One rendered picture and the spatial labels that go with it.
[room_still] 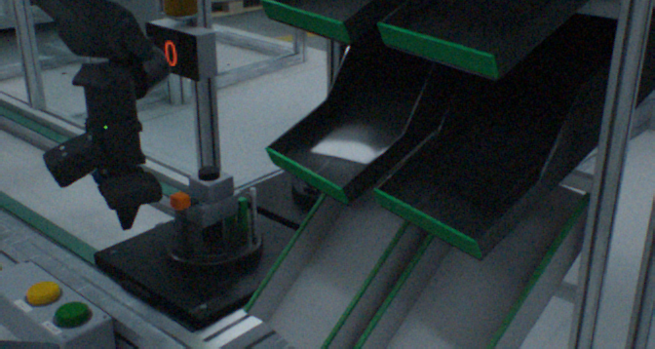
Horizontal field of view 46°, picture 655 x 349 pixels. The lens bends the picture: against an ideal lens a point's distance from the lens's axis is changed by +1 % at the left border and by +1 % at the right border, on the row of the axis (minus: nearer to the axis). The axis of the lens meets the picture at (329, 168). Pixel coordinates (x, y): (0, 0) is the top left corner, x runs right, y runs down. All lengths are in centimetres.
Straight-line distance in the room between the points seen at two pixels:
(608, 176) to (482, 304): 18
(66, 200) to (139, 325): 49
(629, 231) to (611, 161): 76
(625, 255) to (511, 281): 62
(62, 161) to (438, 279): 43
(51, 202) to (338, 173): 76
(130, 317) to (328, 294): 27
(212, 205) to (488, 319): 43
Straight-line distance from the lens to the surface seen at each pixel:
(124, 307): 106
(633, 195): 162
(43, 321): 105
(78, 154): 94
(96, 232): 132
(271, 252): 111
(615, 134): 72
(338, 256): 90
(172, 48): 122
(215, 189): 106
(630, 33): 69
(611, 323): 122
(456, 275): 83
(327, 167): 80
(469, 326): 81
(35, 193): 149
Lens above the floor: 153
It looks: 24 degrees down
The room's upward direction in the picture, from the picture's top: straight up
